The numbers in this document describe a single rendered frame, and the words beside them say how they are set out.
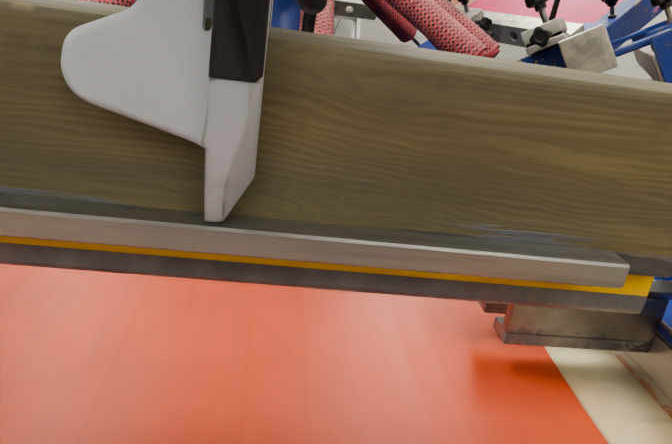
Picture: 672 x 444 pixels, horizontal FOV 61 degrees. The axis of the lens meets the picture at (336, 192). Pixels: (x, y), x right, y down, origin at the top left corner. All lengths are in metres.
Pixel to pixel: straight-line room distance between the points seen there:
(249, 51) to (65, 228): 0.09
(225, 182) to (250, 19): 0.05
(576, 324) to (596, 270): 0.15
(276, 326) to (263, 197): 0.18
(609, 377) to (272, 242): 0.28
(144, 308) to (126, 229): 0.20
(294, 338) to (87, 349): 0.12
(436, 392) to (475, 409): 0.02
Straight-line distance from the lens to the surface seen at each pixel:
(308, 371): 0.34
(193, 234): 0.20
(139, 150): 0.21
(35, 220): 0.21
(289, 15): 1.10
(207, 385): 0.33
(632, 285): 0.28
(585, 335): 0.39
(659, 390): 0.41
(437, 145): 0.21
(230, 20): 0.17
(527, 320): 0.36
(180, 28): 0.18
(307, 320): 0.39
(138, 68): 0.18
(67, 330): 0.38
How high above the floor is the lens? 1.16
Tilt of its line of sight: 19 degrees down
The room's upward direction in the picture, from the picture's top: 8 degrees clockwise
